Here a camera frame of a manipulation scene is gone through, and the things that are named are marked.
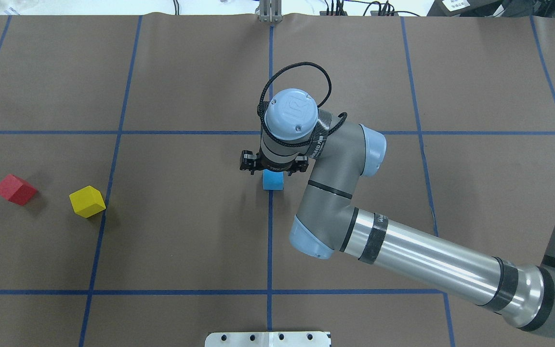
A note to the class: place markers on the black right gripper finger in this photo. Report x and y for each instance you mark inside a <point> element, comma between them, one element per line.
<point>248,162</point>
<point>299,164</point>

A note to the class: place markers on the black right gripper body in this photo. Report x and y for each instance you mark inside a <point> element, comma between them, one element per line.
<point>248,162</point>

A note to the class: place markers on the blue wooden cube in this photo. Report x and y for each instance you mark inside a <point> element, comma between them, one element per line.
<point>272,181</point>

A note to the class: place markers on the yellow wooden cube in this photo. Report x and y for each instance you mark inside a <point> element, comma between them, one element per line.
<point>87,202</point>

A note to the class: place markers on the red wooden cube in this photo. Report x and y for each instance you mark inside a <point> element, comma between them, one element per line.
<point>16,190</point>

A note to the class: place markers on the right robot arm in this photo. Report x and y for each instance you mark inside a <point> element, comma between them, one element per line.
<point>295,129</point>

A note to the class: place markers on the grey metal bracket table edge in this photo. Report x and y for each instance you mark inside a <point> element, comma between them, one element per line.
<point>270,11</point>

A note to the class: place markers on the white metal mount base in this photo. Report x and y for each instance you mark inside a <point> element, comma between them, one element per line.
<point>269,339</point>

